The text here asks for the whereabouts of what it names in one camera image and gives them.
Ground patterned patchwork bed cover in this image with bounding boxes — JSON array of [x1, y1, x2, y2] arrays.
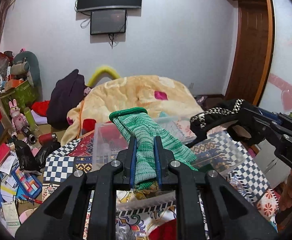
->
[[42, 119, 281, 240]]

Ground black patterned knit garment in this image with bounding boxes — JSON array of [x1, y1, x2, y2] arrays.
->
[[186, 99, 255, 148]]

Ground brown wooden door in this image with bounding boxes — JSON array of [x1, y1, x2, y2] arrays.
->
[[224, 0, 275, 106]]

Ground dark purple garment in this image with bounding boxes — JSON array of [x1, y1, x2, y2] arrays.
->
[[46, 69, 86, 130]]

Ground clear plastic storage bin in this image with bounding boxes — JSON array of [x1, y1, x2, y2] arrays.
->
[[92, 115, 248, 178]]

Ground green knit sock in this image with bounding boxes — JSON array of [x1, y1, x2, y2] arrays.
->
[[109, 107, 196, 190]]

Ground yellow plush arc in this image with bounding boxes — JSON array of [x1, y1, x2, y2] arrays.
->
[[87, 65, 121, 87]]

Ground right hand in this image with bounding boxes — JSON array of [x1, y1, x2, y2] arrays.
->
[[279, 169, 292, 211]]

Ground grey green plush toy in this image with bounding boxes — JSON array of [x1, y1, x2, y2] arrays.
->
[[10, 51, 40, 87]]

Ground pink rabbit toy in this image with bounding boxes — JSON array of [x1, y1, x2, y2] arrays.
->
[[9, 99, 28, 133]]

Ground colourful block puzzle tray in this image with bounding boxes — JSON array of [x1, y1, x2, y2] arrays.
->
[[11, 167, 42, 199]]

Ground black plastic bag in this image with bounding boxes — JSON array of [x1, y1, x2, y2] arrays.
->
[[13, 138, 61, 173]]

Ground pink heart wall stickers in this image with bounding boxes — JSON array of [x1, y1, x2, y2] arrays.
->
[[268, 74, 292, 112]]

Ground beige fleece blanket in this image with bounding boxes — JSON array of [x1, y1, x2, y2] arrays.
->
[[61, 75, 203, 146]]

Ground small black wall monitor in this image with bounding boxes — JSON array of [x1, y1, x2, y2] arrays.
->
[[90, 9, 127, 35]]

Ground green cardboard box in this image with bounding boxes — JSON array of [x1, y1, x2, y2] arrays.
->
[[0, 81, 39, 115]]

